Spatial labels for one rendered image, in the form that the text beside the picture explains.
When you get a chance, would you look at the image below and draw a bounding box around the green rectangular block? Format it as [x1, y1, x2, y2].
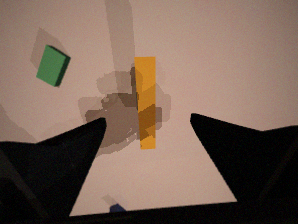
[36, 44, 71, 87]

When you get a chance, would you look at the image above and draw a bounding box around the orange bar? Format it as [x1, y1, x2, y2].
[134, 57, 155, 150]

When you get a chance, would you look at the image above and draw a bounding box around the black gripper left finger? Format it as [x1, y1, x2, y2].
[0, 117, 107, 219]

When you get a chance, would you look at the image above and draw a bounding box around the small blue block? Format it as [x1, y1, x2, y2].
[109, 203, 126, 213]

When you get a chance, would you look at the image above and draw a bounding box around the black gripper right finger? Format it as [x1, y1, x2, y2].
[190, 113, 298, 202]

